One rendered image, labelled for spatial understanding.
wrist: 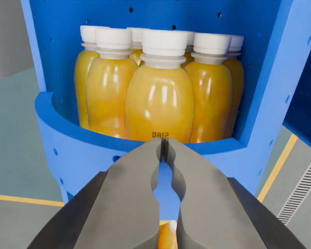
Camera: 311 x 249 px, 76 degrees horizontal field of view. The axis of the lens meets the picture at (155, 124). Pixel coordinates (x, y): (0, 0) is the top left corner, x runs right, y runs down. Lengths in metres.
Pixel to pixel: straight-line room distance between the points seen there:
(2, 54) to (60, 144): 0.43
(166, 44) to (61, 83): 0.18
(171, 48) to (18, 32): 0.51
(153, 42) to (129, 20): 0.21
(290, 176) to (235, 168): 1.97
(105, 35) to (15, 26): 0.42
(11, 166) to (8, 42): 1.61
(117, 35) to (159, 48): 0.06
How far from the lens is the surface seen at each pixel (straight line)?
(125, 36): 0.22
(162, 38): 0.17
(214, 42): 0.22
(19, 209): 2.47
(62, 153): 0.18
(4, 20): 0.59
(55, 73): 0.29
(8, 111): 1.82
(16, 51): 0.62
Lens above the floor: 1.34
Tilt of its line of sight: 63 degrees down
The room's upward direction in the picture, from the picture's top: 180 degrees counter-clockwise
